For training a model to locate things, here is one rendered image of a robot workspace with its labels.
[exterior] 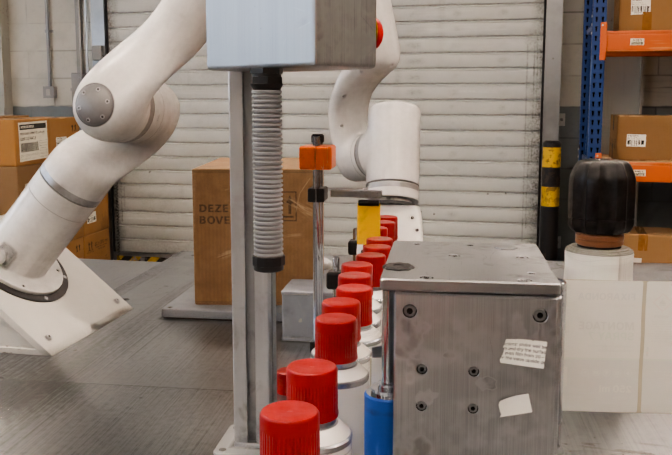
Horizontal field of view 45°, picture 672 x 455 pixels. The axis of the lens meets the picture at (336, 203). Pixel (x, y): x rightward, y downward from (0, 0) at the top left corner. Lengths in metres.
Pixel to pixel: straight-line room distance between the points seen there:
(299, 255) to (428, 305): 1.08
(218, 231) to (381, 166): 0.46
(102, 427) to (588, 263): 0.66
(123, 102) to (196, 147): 4.40
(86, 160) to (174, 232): 4.44
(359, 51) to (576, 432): 0.49
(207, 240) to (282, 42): 0.83
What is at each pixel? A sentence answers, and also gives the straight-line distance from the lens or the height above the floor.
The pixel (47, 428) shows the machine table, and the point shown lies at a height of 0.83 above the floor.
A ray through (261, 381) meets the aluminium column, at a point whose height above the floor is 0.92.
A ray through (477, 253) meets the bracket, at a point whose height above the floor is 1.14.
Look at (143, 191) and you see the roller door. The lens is 5.94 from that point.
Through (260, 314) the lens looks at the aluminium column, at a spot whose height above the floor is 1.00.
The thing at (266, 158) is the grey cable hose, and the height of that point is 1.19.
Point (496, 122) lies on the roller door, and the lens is 5.33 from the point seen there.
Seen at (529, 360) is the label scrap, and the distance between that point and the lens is 0.52.
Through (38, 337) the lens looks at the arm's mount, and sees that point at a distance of 1.46.
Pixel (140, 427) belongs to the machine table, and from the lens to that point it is 1.12.
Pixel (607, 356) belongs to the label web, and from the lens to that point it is 0.93.
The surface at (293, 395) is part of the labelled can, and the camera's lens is 0.52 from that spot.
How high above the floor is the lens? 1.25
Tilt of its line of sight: 7 degrees down
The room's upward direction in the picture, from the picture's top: straight up
